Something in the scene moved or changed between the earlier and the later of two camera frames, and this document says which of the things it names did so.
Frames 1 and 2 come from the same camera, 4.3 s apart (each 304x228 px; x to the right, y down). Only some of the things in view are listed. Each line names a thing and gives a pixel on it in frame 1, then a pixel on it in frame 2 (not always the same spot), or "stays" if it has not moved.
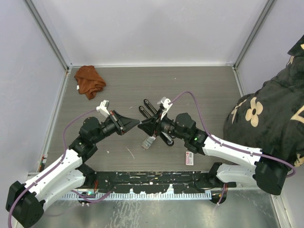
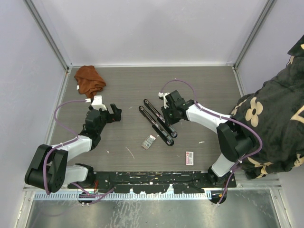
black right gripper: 148,125 to 168,120
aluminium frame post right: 259,22 stays
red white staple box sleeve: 189,158 stays
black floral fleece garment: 273,117 stays
